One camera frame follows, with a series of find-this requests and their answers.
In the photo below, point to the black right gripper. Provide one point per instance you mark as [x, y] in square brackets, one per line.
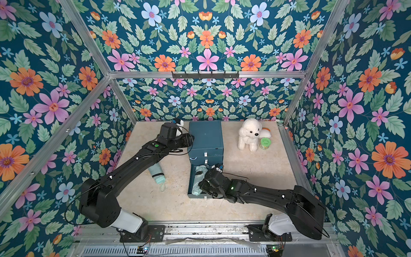
[207, 182]

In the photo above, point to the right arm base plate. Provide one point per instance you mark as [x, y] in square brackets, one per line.
[260, 233]

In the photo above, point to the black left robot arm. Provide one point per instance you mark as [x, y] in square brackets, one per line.
[98, 199]

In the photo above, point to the white plush dog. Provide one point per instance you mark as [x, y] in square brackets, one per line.
[249, 135]

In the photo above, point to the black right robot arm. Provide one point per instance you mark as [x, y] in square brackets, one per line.
[302, 212]

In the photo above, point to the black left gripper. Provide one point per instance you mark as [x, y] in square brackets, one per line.
[186, 141]

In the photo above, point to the teal drawer cabinet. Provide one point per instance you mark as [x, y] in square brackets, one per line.
[208, 145]

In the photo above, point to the teal bottom drawer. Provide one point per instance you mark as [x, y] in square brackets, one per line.
[203, 195]

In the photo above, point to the green lidded cup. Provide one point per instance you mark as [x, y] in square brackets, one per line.
[265, 143]

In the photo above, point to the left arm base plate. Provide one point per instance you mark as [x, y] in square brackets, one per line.
[152, 233]

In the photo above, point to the black wall hook rail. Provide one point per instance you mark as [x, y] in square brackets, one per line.
[205, 75]

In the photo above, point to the mint green umbrella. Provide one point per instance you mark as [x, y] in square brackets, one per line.
[200, 172]
[157, 173]

